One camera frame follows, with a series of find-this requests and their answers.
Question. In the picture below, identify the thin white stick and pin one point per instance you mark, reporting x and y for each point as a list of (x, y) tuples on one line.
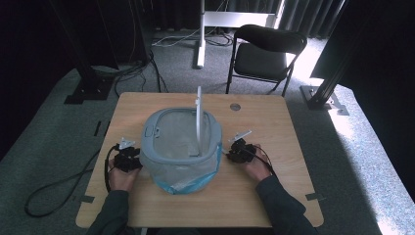
[(224, 151)]

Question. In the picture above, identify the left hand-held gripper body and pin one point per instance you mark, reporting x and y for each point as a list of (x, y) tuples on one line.
[(124, 160)]

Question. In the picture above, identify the blue-grey storage container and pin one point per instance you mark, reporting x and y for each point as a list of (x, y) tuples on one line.
[(186, 178)]

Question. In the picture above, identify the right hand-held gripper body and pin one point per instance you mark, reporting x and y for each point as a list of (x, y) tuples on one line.
[(246, 151)]

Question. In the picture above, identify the black stand grey base plate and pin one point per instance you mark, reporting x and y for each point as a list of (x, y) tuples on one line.
[(326, 94)]

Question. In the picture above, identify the white metal stand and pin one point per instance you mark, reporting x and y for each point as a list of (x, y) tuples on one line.
[(202, 29)]

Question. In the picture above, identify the black folding chair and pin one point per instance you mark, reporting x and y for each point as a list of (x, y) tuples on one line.
[(261, 60)]

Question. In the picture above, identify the black stand with base plate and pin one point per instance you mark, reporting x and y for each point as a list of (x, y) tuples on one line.
[(88, 81)]

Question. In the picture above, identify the dark curtain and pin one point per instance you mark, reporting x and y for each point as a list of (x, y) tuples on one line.
[(313, 16)]

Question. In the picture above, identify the person's right hand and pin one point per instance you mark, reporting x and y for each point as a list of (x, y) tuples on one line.
[(257, 169)]

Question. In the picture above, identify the person's left hand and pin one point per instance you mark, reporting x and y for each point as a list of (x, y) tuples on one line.
[(121, 179)]

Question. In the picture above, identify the black floor tape strip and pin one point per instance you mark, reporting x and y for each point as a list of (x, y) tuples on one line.
[(107, 128), (97, 128)]

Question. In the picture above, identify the grey table grommet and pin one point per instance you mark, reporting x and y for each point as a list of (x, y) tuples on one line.
[(235, 106)]

